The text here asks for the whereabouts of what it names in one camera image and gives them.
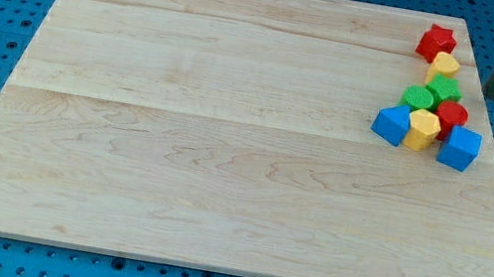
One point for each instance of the red star block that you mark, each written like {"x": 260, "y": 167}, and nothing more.
{"x": 434, "y": 40}

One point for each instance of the green circle block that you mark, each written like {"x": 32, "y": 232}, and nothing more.
{"x": 417, "y": 97}

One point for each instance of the blue cube block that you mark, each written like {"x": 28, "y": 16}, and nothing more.
{"x": 460, "y": 148}

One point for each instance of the large wooden board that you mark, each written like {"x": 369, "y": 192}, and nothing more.
{"x": 235, "y": 136}

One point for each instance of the red circle block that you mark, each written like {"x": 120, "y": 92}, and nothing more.
{"x": 450, "y": 113}

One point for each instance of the yellow hexagon block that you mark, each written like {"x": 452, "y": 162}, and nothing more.
{"x": 424, "y": 126}

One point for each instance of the green star block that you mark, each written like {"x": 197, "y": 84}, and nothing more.
{"x": 443, "y": 89}

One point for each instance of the yellow heart block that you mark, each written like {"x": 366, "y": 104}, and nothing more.
{"x": 443, "y": 64}

